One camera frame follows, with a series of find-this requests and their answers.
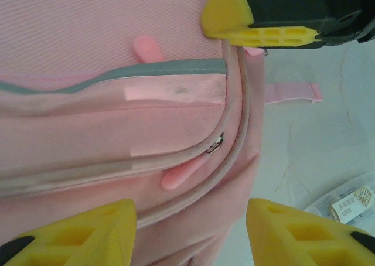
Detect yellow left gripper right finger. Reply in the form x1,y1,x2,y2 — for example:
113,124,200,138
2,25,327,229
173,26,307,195
246,197,375,266

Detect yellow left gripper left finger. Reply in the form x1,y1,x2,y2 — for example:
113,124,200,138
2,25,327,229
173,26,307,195
0,198,138,266

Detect pink backpack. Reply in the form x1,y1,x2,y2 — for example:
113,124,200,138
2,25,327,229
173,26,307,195
0,0,325,266

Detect clear plastic bag with clips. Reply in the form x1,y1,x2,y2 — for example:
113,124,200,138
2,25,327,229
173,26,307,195
303,172,375,240

